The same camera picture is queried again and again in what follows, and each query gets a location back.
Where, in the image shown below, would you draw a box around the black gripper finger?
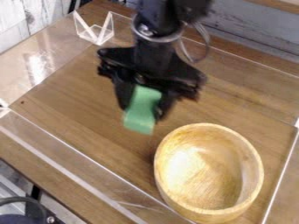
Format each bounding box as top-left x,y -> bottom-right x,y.
115,80 -> 136,110
154,91 -> 180,121

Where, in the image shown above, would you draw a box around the green rectangular block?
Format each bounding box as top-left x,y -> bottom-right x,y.
123,85 -> 162,135

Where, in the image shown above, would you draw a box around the clear acrylic corner bracket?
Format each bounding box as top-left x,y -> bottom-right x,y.
72,11 -> 115,46

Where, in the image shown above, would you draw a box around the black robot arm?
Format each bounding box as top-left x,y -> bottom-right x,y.
97,0 -> 212,120

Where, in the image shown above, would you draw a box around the brown wooden bowl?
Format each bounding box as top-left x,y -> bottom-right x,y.
154,122 -> 266,224

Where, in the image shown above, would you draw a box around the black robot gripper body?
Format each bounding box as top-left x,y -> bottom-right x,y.
97,40 -> 207,101

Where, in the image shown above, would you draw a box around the black cable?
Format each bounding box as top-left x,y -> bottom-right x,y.
0,196 -> 48,224

